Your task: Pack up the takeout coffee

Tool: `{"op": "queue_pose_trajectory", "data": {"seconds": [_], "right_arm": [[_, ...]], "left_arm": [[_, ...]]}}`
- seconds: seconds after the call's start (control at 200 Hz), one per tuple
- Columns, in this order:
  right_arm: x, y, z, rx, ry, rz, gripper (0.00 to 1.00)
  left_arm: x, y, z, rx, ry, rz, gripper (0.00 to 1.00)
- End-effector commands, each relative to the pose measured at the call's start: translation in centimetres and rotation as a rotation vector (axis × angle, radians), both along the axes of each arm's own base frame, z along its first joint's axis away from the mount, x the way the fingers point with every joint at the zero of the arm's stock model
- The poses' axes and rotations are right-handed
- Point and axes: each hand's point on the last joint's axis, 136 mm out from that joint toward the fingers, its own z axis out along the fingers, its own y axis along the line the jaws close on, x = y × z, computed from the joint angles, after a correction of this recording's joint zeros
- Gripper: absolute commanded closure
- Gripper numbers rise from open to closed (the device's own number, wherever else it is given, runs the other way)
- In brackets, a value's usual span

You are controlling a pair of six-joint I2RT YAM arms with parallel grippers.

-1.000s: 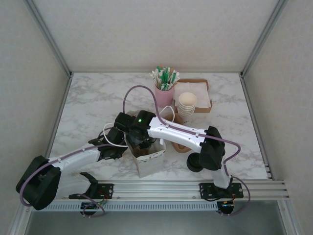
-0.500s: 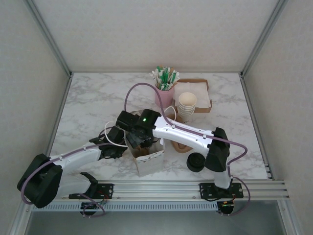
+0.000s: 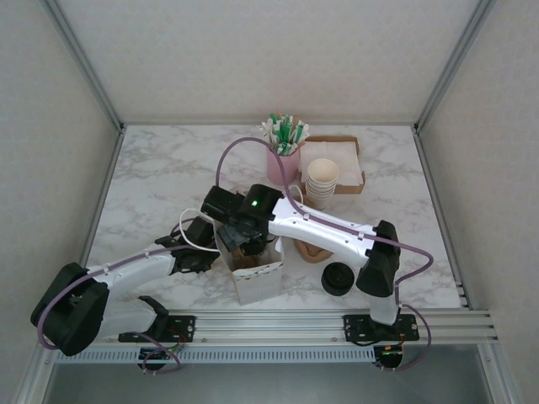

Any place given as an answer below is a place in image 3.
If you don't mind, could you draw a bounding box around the brown cardboard napkin box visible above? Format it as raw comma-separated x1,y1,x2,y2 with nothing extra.
301,135,367,195

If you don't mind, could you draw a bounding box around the beige paper cup stack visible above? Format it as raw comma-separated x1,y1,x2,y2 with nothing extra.
305,158,340,207

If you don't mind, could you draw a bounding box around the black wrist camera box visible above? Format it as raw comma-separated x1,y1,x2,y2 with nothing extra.
184,217,217,249
200,186,243,222

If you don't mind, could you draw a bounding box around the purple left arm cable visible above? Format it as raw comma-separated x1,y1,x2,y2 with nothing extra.
35,246,222,375

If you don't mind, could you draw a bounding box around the aluminium frame post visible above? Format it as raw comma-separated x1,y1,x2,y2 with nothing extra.
44,0,126,132
414,0,498,134

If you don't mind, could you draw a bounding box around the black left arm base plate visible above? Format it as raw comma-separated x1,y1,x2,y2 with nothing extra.
119,314,197,344

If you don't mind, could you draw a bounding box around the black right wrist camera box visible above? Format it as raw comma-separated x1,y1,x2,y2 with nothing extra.
200,186,243,222

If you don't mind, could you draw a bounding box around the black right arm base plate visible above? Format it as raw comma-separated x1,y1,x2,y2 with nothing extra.
343,313,421,344

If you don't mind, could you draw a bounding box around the pink cylindrical holder cup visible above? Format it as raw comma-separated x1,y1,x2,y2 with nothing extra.
265,145,301,186

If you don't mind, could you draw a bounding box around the perforated grey cable duct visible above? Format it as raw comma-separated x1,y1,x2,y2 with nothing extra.
54,347,376,364

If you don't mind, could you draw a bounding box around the white paper napkin stack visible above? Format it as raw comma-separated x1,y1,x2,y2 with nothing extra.
299,141,366,189

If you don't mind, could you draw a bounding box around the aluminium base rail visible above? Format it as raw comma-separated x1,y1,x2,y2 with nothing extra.
40,309,500,347

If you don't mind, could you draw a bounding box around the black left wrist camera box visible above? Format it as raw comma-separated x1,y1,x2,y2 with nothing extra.
184,217,217,249

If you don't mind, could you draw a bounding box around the white paper gift bag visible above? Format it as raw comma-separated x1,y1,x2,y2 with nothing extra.
179,184,305,305

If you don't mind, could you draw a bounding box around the brown pulp cup carrier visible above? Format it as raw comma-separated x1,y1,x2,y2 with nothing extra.
294,239,334,265
230,246,264,270

